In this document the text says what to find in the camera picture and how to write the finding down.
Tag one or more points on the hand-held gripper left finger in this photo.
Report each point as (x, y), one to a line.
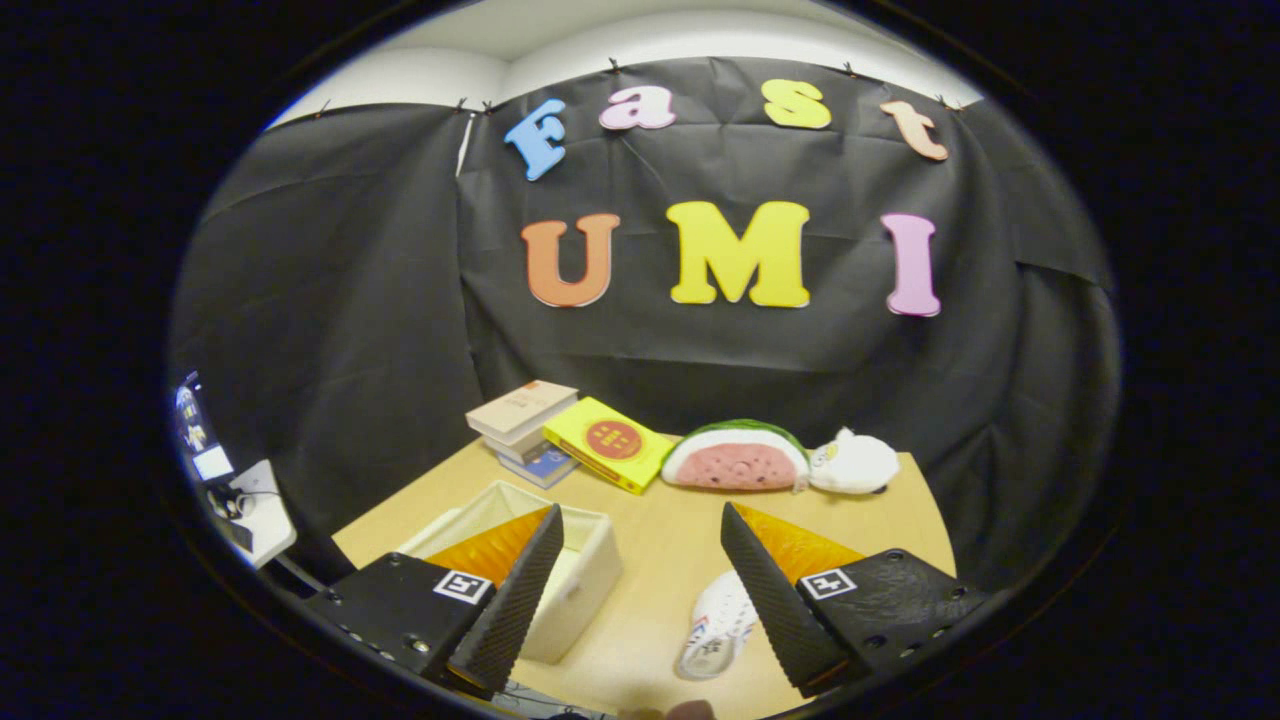
(515, 610)

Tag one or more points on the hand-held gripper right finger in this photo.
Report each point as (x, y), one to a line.
(775, 610)

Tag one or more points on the white canvas shoe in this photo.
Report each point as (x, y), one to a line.
(715, 625)

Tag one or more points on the cream fabric storage box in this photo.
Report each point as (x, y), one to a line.
(585, 590)

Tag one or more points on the blue cover book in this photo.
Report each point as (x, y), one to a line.
(548, 466)

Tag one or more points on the watermelon slice plush toy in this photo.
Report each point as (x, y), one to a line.
(735, 460)

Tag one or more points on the white book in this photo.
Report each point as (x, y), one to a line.
(520, 445)

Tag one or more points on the white plush toy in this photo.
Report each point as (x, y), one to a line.
(855, 463)

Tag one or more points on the yellow book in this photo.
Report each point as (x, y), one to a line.
(610, 445)

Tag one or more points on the beige cover book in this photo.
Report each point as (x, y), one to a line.
(522, 405)

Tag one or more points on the white side table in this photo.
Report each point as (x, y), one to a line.
(262, 512)

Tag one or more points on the computer monitor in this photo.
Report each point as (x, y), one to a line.
(195, 430)

